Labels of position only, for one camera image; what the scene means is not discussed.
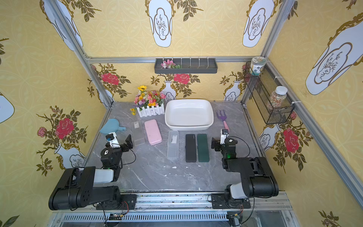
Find glass jar white lid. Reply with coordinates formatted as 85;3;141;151
268;86;288;111

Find green pencil case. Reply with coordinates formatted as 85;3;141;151
197;134;210;163

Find small circuit board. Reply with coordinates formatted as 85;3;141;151
108;213;123;221

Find flowers in white fence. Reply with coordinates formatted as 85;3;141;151
130;85;166;117

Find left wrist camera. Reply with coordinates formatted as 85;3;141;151
106;132;121;148

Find grey wall shelf tray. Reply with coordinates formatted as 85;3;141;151
154;57;218;74

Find pink flowers in tray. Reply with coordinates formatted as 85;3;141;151
160;59;181;69

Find black wire basket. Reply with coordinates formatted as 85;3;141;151
241;62;295;124

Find pink pencil case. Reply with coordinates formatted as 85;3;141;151
144;119;162;145

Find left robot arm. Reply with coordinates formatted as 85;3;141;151
48;133;133;211

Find purple garden fork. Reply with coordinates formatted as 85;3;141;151
216;110;229;130

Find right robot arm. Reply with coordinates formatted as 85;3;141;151
211;137;279;203

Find patterned tin jar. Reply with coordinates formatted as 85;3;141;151
250;56;267;76

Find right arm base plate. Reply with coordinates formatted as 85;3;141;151
208;194;251;210

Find white plastic storage box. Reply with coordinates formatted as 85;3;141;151
164;99;214;131

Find aluminium front rail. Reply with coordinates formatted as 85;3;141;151
47;192;300;227

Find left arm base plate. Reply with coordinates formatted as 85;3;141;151
96;194;137;211

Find clear pencil case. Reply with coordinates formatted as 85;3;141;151
131;121;145;146
167;131;179;160

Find black pencil case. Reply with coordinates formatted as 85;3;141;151
185;134;197;163

